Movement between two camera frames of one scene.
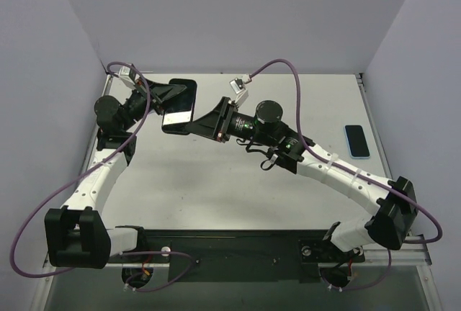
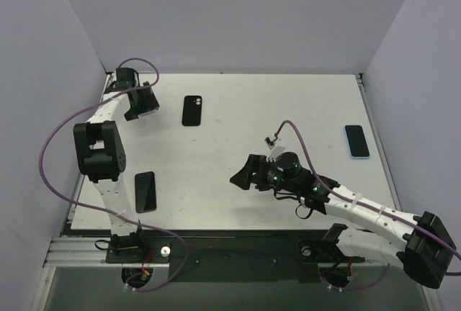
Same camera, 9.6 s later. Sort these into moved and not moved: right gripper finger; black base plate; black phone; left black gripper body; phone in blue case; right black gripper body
Moved: right gripper finger; right black gripper body; black phone
Not moved: phone in blue case; left black gripper body; black base plate
